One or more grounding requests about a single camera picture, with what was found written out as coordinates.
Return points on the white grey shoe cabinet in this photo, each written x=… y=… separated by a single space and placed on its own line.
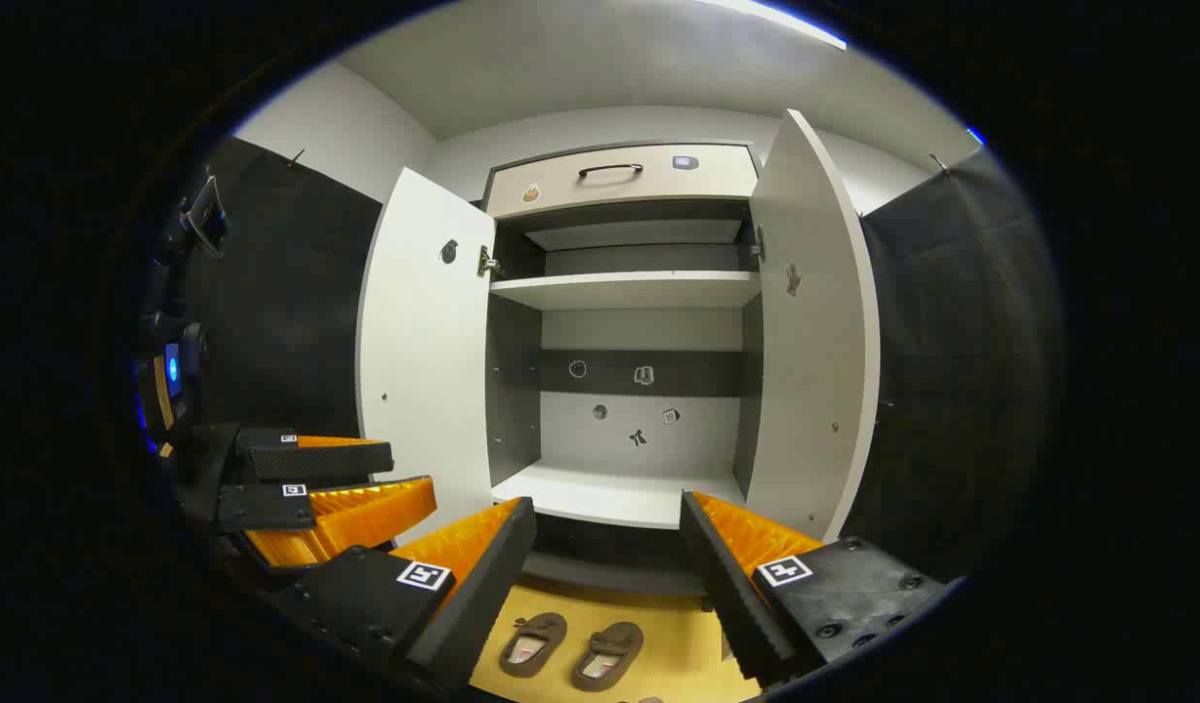
x=643 y=290

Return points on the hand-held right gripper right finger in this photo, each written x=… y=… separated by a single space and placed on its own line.
x=731 y=596

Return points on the white cabinet door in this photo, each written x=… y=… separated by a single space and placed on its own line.
x=424 y=371
x=814 y=342

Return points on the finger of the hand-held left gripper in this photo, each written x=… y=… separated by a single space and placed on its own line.
x=268 y=508
x=316 y=461

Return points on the beige cabinet drawer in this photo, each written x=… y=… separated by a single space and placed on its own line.
x=717 y=181

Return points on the silver door hinge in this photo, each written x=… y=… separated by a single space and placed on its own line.
x=487 y=262
x=758 y=244

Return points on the small metal clip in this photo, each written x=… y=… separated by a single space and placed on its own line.
x=938 y=163
x=296 y=158

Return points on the brown fuzzy shoe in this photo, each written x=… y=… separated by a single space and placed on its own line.
x=614 y=644
x=541 y=630

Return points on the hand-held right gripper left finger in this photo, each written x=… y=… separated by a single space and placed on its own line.
x=482 y=596

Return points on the ceiling light strip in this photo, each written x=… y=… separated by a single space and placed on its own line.
x=785 y=21

